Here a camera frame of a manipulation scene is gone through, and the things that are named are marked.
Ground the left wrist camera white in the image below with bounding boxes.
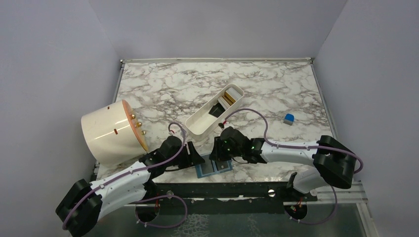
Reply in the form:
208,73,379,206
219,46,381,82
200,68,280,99
168,129,186,139

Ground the gold credit card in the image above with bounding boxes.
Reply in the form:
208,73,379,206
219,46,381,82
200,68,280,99
224,91,240,104

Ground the white oblong plastic tray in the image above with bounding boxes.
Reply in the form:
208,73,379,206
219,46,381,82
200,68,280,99
185,84,245,141

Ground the black front mounting rail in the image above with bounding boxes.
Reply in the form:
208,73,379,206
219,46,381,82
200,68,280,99
135,182,317,220

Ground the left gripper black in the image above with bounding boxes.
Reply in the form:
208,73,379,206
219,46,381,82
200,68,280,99
166,142,205,169

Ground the grey card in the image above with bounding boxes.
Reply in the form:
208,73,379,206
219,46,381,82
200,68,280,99
215,160,232,172

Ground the black card in tray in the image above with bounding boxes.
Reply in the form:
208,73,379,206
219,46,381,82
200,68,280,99
209,103,225,118

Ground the blue leather card holder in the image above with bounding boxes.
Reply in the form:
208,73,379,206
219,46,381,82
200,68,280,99
195,154,233,179

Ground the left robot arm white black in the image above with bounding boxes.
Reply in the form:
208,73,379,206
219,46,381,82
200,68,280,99
55,136,205,237

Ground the purple cable loop below rail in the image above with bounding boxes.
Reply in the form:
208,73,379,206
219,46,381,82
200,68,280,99
134,196,188,229

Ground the white cards stack in tray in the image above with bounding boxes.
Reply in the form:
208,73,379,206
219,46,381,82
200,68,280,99
217,87,243,110

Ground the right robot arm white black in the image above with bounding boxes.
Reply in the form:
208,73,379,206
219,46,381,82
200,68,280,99
209,127,358,201

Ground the cream cylindrical container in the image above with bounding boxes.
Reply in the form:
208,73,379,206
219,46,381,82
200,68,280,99
81,100,149,167

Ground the small blue grey block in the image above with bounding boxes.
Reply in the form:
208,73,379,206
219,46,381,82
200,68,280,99
283,114,294,125

